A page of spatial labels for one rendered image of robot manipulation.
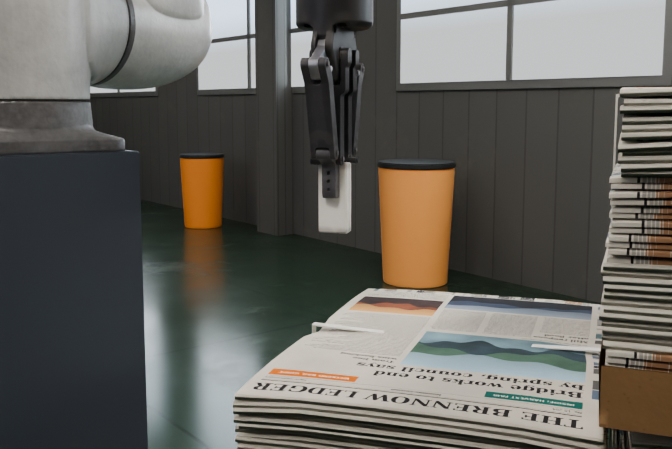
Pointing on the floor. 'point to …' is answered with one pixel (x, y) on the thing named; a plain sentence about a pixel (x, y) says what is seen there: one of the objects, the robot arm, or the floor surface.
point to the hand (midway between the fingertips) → (334, 197)
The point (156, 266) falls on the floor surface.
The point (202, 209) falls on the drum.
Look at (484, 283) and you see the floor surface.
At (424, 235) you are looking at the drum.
